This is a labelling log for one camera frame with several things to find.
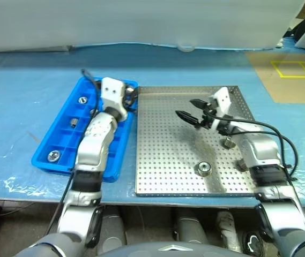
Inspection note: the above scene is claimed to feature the perforated metal tray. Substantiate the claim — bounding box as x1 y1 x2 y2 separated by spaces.
135 85 263 198

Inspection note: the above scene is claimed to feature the brown cardboard sheet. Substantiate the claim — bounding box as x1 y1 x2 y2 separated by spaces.
244 50 305 104

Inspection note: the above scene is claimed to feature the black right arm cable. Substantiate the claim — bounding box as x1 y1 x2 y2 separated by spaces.
204 111 299 183

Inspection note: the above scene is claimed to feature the blue compartment tray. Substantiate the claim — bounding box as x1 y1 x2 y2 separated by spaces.
31 77 139 184

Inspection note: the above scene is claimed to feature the grey rounded shape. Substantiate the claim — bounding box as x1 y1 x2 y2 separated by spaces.
172 207 210 246
95 206 128 255

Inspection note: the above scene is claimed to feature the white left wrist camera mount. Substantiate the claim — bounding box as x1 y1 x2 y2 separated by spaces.
100 77 129 122

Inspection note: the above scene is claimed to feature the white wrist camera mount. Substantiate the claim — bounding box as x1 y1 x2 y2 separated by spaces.
100 77 129 122
207 86 232 132

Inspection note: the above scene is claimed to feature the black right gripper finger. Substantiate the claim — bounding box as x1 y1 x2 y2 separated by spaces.
175 110 200 130
189 99 210 109

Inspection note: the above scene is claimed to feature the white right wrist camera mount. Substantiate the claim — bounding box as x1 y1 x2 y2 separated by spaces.
207 86 232 132

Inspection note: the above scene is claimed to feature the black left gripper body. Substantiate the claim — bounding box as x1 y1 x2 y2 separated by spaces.
121 82 132 107

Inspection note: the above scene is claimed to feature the grey robot torso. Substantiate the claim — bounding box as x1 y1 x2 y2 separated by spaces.
95 242 247 257

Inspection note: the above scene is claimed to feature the white shoe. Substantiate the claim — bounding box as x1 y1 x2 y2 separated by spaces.
215 211 243 254

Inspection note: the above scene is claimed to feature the black rounded object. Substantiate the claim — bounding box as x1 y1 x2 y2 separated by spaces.
242 230 266 255

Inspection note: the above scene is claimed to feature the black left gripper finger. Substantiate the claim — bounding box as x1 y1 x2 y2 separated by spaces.
129 92 139 108

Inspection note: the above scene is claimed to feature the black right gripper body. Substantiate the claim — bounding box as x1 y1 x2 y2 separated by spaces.
196 100 219 131

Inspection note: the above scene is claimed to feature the black background object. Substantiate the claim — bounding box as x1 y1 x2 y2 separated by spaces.
283 10 305 41

